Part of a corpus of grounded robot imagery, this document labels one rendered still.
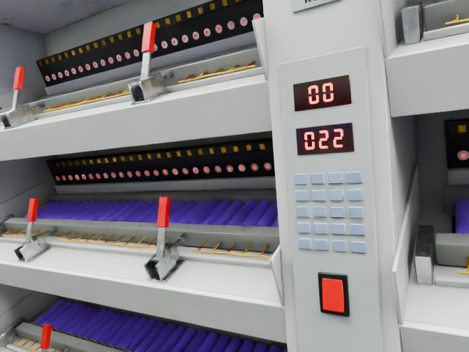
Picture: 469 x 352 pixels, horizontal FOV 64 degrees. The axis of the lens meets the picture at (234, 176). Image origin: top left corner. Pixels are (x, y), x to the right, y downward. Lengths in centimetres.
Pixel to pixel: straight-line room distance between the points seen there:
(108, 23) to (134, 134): 38
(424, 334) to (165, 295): 26
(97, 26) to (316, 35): 55
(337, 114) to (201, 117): 14
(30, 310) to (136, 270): 43
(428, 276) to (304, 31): 22
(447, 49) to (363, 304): 19
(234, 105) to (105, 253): 30
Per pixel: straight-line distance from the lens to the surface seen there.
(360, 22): 32
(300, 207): 32
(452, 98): 31
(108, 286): 50
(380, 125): 30
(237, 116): 36
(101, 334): 72
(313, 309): 34
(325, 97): 31
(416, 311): 34
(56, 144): 56
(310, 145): 31
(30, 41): 92
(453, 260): 38
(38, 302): 89
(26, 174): 86
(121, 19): 76
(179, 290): 42
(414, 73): 31
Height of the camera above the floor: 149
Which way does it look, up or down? 3 degrees down
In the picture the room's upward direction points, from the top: 4 degrees counter-clockwise
